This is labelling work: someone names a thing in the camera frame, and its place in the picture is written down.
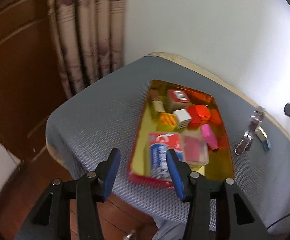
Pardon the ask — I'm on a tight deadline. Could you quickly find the blue patterned small box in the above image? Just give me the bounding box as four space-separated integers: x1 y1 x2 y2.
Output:
262 139 272 152

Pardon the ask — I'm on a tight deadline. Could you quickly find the clear box blue label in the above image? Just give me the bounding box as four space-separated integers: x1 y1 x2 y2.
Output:
148 132 185 181

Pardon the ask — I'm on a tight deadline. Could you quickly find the pink eraser block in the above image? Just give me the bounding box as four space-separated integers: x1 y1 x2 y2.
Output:
201 124 219 150

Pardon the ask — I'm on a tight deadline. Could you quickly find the clear case red insert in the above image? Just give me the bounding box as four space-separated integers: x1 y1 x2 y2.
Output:
182 131 209 166

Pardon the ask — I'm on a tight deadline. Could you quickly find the orange red rounded case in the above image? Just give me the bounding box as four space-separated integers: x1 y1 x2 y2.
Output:
187 105 212 127

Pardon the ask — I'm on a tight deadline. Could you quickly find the yellow red striped cube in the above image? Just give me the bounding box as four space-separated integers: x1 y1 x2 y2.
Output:
157 112 177 132

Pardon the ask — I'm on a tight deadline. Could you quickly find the red toffee tin box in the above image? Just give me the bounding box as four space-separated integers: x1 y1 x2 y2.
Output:
128 80 234 189

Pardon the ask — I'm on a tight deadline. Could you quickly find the white zigzag cube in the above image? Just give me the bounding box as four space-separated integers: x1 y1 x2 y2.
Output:
173 109 192 129

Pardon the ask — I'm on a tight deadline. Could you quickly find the red barcode carton box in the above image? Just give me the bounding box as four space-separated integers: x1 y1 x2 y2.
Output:
166 89 190 113

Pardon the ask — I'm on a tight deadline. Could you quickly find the grey honeycomb mat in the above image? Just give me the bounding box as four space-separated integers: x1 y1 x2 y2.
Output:
46 56 290 235

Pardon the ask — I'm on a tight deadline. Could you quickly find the wooden door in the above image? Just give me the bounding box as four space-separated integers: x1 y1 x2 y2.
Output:
0 0 66 162

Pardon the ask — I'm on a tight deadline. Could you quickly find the gold table edge cloth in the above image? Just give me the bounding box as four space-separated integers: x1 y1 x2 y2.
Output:
148 52 290 142

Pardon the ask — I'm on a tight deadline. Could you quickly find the beige patterned curtain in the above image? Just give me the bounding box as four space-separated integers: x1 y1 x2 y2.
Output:
47 0 125 98

